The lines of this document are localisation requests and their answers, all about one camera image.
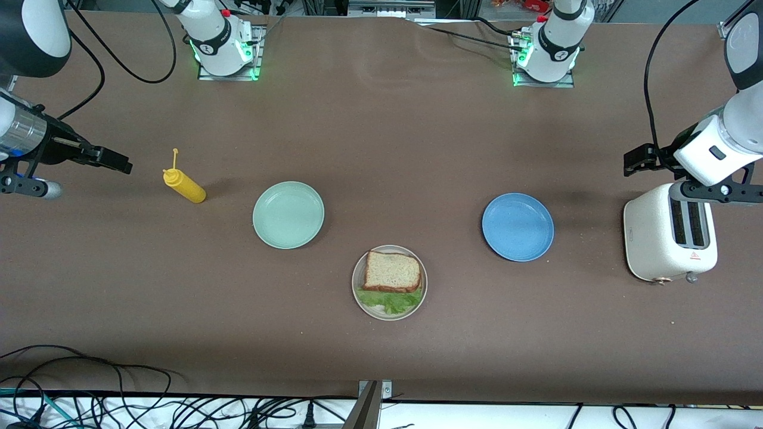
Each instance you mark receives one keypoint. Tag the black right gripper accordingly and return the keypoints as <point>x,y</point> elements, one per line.
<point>57,145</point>

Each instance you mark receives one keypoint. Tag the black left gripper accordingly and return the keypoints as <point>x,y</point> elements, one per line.
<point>666,155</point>

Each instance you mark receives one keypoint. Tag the yellow mustard squeeze bottle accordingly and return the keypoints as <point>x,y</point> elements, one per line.
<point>189,190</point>

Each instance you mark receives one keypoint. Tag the brown bread slice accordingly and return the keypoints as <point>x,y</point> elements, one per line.
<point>393,271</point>

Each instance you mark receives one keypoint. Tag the green lettuce leaf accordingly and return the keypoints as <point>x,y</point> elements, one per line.
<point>393,301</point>

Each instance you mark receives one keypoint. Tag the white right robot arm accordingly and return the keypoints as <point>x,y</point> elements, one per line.
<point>214,42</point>

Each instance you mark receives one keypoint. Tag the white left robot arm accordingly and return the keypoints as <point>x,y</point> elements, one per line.
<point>557,47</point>

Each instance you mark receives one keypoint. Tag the blue plate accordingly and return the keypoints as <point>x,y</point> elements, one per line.
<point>517,227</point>

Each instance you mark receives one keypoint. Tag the green plate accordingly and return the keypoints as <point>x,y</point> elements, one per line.
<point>288,214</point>

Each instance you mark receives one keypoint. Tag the beige plate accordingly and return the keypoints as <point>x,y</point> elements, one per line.
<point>371,312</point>

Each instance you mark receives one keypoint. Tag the white two-slot toaster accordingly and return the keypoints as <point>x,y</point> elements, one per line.
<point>647,238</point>

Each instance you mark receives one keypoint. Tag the red packet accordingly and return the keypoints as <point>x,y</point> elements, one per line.
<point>524,5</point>

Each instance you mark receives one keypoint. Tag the grey electronics box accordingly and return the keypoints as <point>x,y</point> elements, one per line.
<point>387,7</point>

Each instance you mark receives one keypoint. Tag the black power plug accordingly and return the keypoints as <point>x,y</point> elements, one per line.
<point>309,417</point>

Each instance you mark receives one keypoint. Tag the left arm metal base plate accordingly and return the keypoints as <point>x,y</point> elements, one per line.
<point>569,82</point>

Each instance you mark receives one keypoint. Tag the aluminium frame rail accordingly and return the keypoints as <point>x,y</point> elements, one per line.
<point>724,30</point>

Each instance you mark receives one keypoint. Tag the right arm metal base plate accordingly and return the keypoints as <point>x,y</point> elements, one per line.
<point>258,53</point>

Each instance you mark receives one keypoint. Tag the grey metal table bracket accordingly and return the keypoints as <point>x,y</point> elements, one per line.
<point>365,411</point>

